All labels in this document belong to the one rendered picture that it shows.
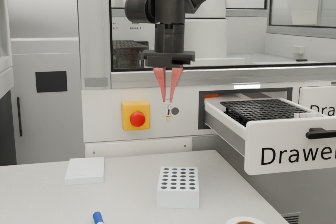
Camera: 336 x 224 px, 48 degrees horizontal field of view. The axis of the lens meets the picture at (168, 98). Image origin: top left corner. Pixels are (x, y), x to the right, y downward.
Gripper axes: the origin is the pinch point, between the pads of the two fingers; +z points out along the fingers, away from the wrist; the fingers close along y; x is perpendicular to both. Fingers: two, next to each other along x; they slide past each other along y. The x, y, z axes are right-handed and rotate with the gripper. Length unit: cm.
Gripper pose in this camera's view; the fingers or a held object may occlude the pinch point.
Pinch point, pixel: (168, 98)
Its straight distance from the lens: 75.6
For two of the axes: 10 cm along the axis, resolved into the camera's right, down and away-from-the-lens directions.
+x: -0.6, 2.2, -9.7
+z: -0.3, 9.8, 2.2
